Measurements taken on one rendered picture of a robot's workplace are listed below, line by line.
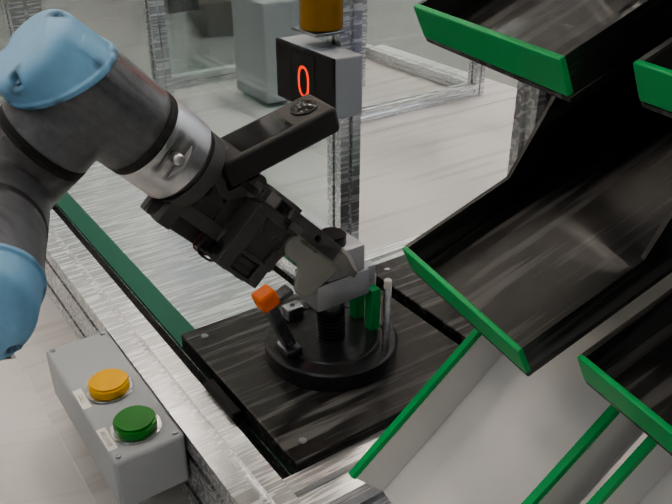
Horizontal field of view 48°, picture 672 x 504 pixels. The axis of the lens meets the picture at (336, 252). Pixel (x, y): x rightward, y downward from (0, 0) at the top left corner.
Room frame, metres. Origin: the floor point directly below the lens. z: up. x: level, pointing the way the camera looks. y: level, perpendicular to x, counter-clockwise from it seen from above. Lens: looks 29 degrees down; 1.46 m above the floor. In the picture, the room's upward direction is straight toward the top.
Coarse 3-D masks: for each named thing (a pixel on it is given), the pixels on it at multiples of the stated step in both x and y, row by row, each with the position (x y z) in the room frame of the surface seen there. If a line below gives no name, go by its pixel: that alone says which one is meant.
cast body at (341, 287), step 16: (336, 240) 0.65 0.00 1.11; (352, 240) 0.67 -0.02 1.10; (352, 256) 0.65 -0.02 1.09; (368, 272) 0.66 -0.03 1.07; (320, 288) 0.63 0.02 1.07; (336, 288) 0.64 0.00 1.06; (352, 288) 0.65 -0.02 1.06; (368, 288) 0.66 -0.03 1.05; (320, 304) 0.63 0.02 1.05; (336, 304) 0.64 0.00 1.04
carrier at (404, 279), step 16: (400, 256) 0.87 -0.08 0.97; (384, 272) 0.83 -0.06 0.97; (400, 272) 0.83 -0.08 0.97; (400, 288) 0.79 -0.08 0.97; (416, 288) 0.79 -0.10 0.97; (416, 304) 0.76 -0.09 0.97; (432, 304) 0.75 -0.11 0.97; (448, 304) 0.75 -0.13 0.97; (432, 320) 0.73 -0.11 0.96; (448, 320) 0.72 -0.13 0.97; (464, 320) 0.72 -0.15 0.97; (448, 336) 0.71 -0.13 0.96; (464, 336) 0.69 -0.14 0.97
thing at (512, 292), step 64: (576, 128) 0.51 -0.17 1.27; (640, 128) 0.52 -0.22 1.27; (512, 192) 0.49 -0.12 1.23; (576, 192) 0.48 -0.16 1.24; (640, 192) 0.46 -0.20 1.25; (448, 256) 0.46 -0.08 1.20; (512, 256) 0.44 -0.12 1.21; (576, 256) 0.42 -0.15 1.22; (640, 256) 0.40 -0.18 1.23; (512, 320) 0.38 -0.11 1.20; (576, 320) 0.36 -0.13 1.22
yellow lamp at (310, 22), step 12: (300, 0) 0.88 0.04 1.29; (312, 0) 0.86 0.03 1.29; (324, 0) 0.86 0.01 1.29; (336, 0) 0.87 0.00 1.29; (300, 12) 0.88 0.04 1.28; (312, 12) 0.86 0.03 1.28; (324, 12) 0.86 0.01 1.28; (336, 12) 0.87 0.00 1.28; (300, 24) 0.88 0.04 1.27; (312, 24) 0.87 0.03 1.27; (324, 24) 0.86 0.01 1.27; (336, 24) 0.87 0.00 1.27
